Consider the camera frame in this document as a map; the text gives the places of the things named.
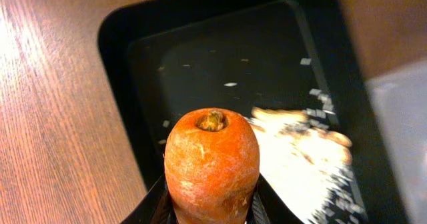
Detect clear plastic bin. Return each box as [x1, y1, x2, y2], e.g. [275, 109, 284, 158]
[366, 59, 426, 223]

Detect rice and peanut shell scraps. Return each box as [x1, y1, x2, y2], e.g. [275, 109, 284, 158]
[241, 107, 366, 223]

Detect black rectangular tray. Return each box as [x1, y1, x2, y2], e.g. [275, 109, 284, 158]
[98, 0, 409, 223]

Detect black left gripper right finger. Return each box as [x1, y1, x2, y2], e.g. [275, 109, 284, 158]
[250, 175, 303, 224]

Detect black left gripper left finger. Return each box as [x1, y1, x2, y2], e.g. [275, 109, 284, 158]
[121, 175, 173, 224]

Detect orange carrot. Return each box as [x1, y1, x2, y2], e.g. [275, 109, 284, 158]
[164, 108, 260, 223]

